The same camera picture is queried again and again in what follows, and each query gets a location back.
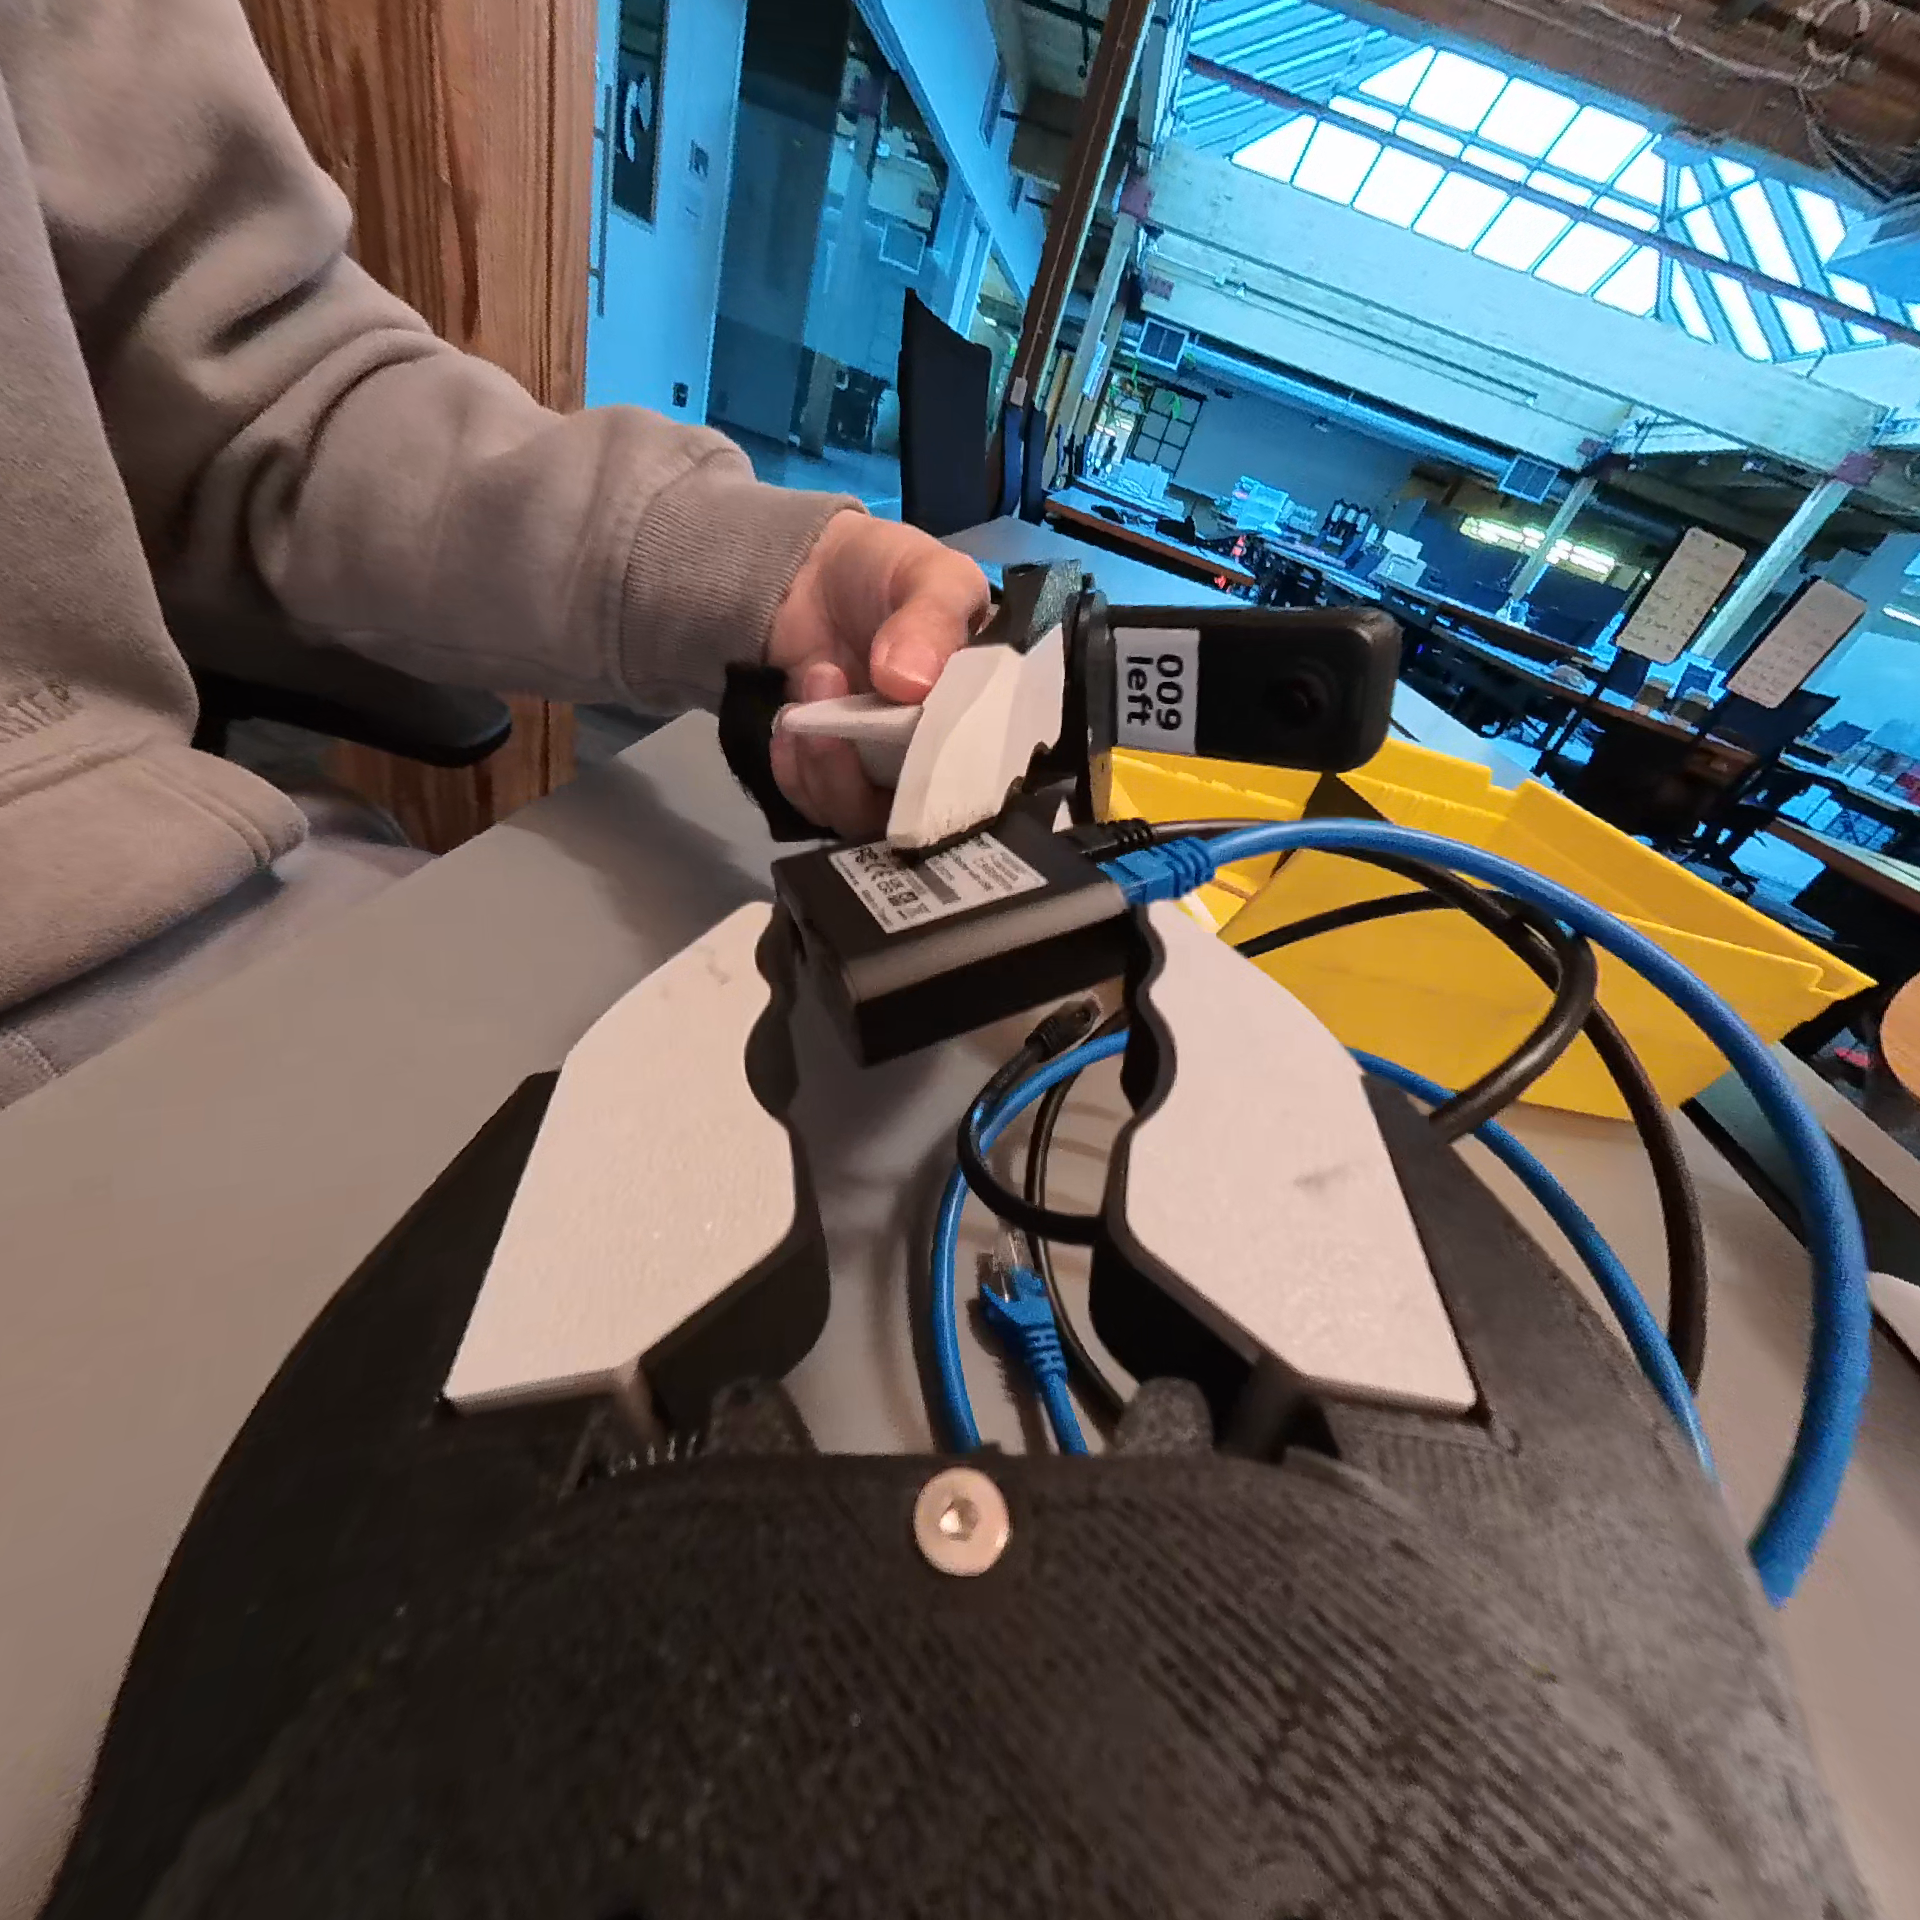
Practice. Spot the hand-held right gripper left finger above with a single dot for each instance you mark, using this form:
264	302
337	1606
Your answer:
646	1200

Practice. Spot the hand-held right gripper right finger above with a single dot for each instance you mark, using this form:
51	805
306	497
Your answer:
1289	1200

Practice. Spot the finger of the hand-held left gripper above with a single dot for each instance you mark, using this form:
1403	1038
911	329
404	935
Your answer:
974	751

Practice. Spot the black network adapter box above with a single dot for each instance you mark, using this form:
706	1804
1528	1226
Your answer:
974	975

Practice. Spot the person's left forearm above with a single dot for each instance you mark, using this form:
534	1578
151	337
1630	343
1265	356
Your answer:
495	510

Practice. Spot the grey desk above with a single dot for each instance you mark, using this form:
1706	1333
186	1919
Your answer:
375	960

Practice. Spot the person's left hand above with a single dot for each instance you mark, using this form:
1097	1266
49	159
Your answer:
878	593

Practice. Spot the black partition panel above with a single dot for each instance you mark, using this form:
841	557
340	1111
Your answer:
950	421

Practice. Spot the white notice board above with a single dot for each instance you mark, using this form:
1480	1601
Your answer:
1683	593
1798	644

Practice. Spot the black office chair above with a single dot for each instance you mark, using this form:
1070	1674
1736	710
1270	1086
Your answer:
1756	780

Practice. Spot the yellow plastic bin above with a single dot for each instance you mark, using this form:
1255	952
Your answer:
1739	922

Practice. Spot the black office chair armrest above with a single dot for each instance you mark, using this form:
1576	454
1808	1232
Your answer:
375	717

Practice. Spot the round wooden stool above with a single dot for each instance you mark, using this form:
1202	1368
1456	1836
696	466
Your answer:
1905	1037

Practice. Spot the person's grey sweatshirt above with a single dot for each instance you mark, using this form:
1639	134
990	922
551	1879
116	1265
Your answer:
90	450

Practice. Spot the wooden post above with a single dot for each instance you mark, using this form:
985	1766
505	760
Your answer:
451	194

